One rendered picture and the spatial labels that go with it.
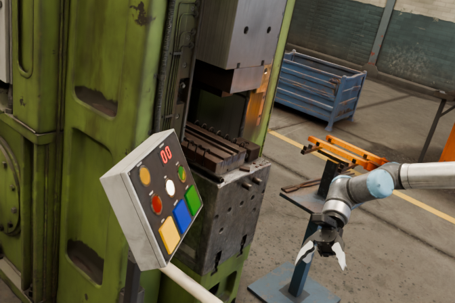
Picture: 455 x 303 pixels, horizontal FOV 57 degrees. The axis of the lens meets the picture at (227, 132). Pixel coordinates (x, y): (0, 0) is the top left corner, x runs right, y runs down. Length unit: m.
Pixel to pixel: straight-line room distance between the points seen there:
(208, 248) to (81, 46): 0.95
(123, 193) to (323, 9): 9.41
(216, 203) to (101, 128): 0.53
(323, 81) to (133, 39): 4.19
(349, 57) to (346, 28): 0.63
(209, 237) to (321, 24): 8.81
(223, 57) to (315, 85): 4.04
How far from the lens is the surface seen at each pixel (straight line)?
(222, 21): 1.50
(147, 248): 1.14
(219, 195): 1.66
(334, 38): 10.08
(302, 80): 5.57
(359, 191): 1.45
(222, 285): 2.25
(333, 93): 5.40
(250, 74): 1.63
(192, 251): 1.91
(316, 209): 2.14
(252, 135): 2.10
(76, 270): 2.10
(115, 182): 1.08
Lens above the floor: 1.71
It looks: 22 degrees down
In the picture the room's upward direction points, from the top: 11 degrees clockwise
